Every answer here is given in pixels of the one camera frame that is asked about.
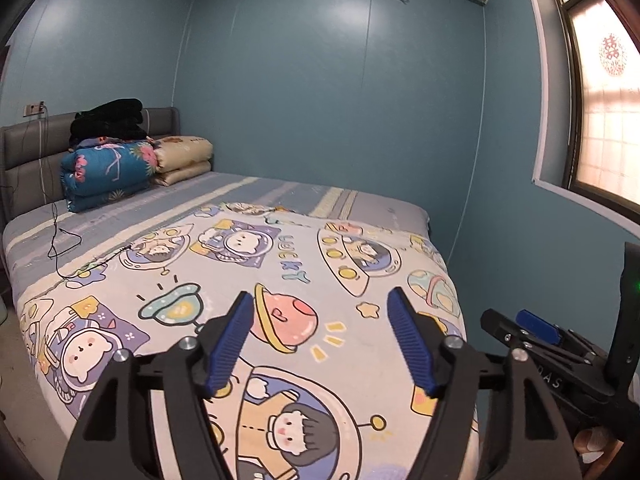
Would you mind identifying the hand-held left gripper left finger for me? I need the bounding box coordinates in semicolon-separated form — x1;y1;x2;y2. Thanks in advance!
57;290;256;480

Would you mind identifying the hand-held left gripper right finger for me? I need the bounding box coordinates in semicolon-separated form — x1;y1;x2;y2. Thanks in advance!
386;286;583;480

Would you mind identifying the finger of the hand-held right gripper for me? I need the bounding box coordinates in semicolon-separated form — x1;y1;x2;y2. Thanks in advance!
516;309;608;361
480;308;538;361

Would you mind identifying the person's right hand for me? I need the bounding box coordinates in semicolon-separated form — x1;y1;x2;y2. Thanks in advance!
572;427;621;468

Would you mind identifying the cartoon printed blanket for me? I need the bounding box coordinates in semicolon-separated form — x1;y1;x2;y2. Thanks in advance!
15;201;481;480

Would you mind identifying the bed with grey headboard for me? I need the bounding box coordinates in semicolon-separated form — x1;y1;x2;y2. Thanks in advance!
0;106;481;480

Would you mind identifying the beige folded quilt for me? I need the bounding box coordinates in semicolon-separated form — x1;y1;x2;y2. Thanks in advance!
150;135;214;187

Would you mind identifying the blue floral folded quilt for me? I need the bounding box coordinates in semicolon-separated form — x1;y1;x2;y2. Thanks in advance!
60;139;160;213

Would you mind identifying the pile of black clothes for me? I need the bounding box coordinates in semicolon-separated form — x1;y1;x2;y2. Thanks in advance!
69;98;148;147

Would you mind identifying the red window paper cutting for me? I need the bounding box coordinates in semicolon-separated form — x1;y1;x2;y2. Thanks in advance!
597;35;628;78

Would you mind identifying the window with brown frame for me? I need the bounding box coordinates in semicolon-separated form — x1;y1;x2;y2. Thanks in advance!
532;0;640;226

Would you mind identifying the black charging cable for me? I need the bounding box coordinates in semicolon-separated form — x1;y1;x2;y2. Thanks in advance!
37;107;133;281

